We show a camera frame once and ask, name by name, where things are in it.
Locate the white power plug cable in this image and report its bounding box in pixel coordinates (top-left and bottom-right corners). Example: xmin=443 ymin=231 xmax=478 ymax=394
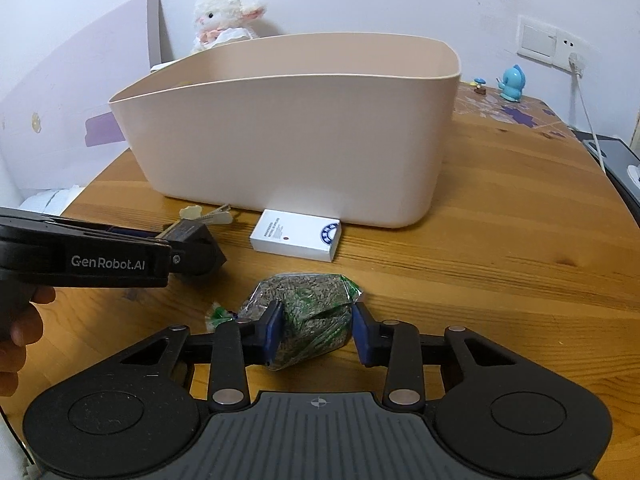
xmin=566 ymin=52 xmax=609 ymax=174

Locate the lilac bed headboard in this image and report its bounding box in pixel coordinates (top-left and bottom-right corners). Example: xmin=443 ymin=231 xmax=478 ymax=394
xmin=1 ymin=0 xmax=162 ymax=196

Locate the person left hand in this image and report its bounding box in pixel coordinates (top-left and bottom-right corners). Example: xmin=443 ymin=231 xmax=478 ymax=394
xmin=1 ymin=284 xmax=55 ymax=396

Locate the purple patterned table mat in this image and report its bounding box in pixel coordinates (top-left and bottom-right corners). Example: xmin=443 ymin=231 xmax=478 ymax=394
xmin=454 ymin=82 xmax=576 ymax=140

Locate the beige plastic storage basket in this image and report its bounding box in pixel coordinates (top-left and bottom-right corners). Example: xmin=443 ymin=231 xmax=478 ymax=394
xmin=108 ymin=32 xmax=461 ymax=229

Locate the blue cartoon figurine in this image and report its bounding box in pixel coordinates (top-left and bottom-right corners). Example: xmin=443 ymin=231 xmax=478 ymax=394
xmin=497 ymin=64 xmax=526 ymax=103

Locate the white blue small box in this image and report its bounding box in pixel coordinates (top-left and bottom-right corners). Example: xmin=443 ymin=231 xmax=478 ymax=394
xmin=250 ymin=209 xmax=342 ymax=262

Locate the small mushroom figurine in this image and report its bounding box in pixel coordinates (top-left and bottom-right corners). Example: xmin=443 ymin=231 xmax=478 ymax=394
xmin=473 ymin=78 xmax=486 ymax=96

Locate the beige wooden hair clip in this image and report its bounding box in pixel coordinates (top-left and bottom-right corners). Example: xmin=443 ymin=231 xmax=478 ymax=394
xmin=157 ymin=204 xmax=233 ymax=237

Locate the white plush lamb toy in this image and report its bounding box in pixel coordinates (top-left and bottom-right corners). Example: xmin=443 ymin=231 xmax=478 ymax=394
xmin=191 ymin=0 xmax=266 ymax=53

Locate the green plastic snack bag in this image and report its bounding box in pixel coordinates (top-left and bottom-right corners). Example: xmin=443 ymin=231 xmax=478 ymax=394
xmin=205 ymin=273 xmax=362 ymax=370

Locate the white wall switch socket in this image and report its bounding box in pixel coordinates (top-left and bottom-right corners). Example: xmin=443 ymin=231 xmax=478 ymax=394
xmin=516 ymin=15 xmax=591 ymax=73

